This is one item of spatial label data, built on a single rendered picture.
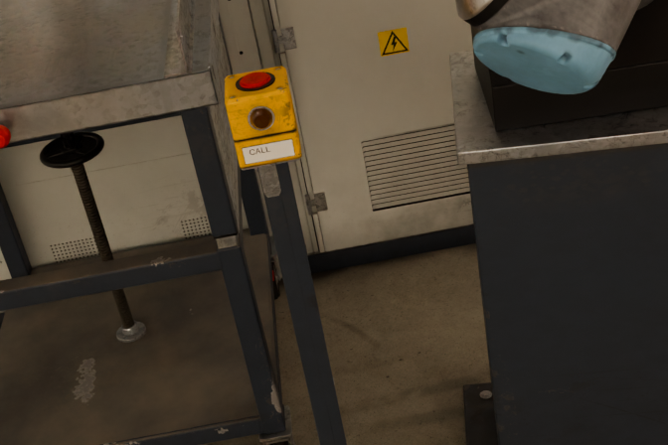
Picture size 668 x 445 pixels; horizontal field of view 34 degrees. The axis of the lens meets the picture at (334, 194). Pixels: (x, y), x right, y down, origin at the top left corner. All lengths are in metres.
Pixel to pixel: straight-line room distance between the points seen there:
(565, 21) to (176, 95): 0.62
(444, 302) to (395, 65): 0.53
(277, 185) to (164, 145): 0.99
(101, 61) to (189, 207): 0.83
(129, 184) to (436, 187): 0.68
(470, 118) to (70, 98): 0.57
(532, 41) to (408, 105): 1.18
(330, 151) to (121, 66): 0.84
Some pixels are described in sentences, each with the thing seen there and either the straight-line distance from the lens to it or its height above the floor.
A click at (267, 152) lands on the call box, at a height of 0.82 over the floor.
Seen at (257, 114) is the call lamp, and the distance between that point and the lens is 1.33.
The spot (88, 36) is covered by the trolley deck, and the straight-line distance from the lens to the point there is 1.80.
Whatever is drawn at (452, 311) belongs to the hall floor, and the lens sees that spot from 2.38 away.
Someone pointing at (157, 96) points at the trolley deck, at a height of 0.82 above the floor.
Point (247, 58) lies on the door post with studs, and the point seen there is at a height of 0.57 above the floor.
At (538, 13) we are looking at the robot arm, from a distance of 1.21.
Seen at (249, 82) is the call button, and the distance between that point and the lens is 1.35.
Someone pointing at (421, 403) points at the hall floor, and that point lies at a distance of 2.17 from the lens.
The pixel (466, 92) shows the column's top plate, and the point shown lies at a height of 0.75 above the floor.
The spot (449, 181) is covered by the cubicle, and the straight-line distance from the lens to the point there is 2.47.
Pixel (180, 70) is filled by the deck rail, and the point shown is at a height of 0.85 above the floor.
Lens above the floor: 1.46
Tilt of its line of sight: 31 degrees down
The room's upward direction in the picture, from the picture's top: 11 degrees counter-clockwise
